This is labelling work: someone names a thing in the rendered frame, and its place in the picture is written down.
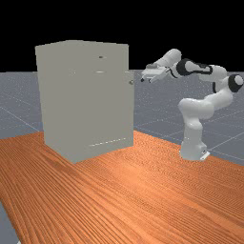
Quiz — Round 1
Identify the pale grey cabinet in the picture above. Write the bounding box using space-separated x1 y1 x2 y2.
34 39 135 165

